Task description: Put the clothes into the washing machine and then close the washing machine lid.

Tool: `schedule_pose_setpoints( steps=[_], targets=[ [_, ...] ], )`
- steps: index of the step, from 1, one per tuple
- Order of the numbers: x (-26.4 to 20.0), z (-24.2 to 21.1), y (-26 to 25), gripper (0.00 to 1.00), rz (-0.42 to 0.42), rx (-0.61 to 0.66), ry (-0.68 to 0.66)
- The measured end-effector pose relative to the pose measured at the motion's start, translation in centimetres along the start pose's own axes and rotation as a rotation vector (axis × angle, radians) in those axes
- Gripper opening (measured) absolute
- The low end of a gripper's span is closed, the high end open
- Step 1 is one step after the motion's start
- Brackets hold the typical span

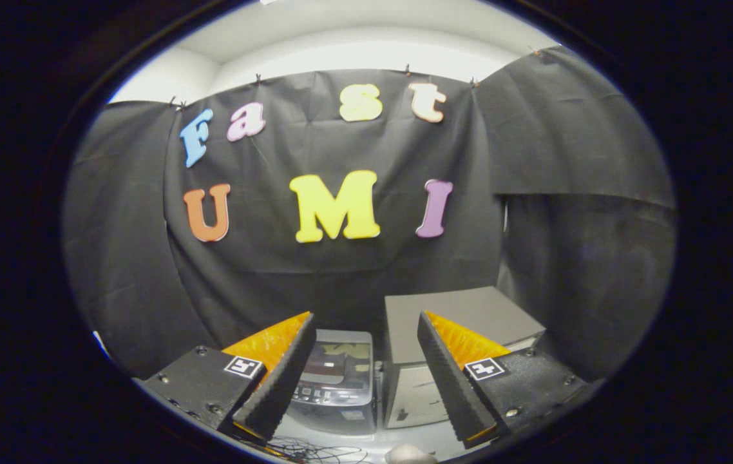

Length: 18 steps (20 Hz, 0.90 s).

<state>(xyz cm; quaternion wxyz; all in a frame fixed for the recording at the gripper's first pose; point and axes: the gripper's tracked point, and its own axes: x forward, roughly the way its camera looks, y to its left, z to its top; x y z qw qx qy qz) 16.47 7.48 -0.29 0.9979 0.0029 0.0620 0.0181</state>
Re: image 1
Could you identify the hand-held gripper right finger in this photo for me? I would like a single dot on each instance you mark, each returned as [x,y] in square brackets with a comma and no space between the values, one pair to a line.
[456,386]

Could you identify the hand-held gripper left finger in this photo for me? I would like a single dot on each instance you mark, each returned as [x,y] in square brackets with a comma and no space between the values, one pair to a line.
[276,386]

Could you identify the grey washing machine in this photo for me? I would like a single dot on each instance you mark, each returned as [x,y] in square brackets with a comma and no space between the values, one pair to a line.
[341,415]

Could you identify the grey cabinet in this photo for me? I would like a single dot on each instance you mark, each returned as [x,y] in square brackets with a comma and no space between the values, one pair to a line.
[469,309]

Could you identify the pale rounded object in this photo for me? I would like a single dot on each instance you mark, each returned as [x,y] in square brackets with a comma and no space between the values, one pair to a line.
[408,455]

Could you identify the black backdrop cloth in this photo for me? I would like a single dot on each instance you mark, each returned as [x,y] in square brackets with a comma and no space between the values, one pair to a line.
[341,270]

